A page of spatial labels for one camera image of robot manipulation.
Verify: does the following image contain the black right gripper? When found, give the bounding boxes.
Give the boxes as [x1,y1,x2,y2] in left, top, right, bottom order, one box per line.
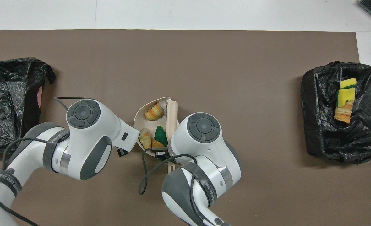
[117,148,172,160]

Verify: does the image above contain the pale yellow foam chunk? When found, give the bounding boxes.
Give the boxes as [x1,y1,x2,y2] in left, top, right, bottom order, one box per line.
[144,103,165,122]
[138,128,153,150]

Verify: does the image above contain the green and yellow sponge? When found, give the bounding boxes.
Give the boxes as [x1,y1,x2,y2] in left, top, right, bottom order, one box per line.
[154,125,169,147]

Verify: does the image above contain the beige plastic dustpan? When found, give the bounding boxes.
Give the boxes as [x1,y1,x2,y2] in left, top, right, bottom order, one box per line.
[133,96,180,157]

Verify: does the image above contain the beige hand brush black bristles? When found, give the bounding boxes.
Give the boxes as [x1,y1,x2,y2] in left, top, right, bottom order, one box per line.
[166,100,179,174]

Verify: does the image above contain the tan layered foam chunk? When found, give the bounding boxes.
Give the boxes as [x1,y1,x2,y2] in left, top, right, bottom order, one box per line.
[334,101,353,124]

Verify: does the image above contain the yellow sponge piece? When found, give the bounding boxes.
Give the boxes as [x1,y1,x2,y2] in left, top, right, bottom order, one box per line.
[339,78,357,90]
[336,89,356,108]

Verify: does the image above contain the black bag lined bin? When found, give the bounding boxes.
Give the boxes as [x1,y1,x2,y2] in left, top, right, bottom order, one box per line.
[0,57,56,154]
[301,61,371,165]

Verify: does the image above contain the brown paper table mat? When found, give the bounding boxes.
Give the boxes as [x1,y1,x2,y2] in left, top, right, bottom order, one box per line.
[0,29,371,226]

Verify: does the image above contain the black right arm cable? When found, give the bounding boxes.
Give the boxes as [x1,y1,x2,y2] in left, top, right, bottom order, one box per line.
[138,148,205,226]

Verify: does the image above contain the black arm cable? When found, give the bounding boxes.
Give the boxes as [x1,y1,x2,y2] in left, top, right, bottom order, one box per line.
[0,96,91,226]
[138,148,205,226]

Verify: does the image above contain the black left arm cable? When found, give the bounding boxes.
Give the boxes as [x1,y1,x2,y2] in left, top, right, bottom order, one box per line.
[0,96,91,226]

